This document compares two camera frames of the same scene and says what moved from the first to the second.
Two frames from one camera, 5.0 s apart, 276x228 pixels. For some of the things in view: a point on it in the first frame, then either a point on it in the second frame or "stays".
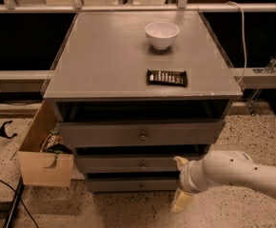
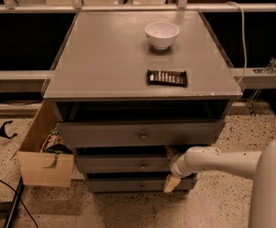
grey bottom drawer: [157, 185] stays
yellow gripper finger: [181, 200] -> [171, 183]
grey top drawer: [106, 134] stays
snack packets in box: [53, 142] stays
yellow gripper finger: [180, 161] -> [171, 152]
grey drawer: [156, 162] stays
